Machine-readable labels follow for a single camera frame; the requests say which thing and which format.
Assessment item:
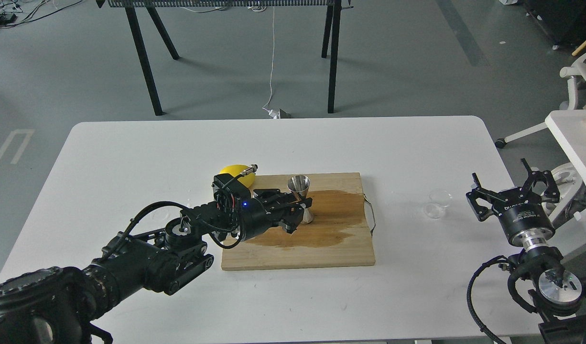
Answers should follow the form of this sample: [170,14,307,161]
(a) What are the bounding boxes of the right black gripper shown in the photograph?
[466,158,561,247]

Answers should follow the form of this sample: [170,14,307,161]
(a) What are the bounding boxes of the steel jigger measuring cup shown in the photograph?
[287,175,314,224]

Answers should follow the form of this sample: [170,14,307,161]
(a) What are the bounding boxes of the black metal frame table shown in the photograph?
[96,0,355,116]

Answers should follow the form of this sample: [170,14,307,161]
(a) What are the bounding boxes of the white power adapter on floor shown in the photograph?
[262,107,291,119]

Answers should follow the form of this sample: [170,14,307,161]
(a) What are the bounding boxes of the clear plastic cup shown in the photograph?
[423,189,453,218]

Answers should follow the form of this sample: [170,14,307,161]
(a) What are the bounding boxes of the white side table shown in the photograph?
[541,104,586,268]

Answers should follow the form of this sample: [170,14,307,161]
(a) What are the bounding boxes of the cable bundle on floor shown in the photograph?
[0,0,83,34]

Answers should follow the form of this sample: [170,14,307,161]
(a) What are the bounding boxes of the wooden cutting board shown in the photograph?
[221,172,376,271]

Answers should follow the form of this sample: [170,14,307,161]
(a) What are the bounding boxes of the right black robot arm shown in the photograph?
[466,159,586,344]

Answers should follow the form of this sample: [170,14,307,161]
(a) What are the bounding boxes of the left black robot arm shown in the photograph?
[0,165,313,344]

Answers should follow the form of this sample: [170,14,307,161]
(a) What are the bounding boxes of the white office chair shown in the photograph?
[495,53,586,221]

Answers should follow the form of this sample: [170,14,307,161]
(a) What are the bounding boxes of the yellow lemon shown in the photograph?
[219,165,258,189]

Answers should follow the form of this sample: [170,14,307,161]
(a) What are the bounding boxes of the white hanging cable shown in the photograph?
[262,6,277,111]

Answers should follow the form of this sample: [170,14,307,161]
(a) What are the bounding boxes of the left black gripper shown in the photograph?
[238,189,313,242]

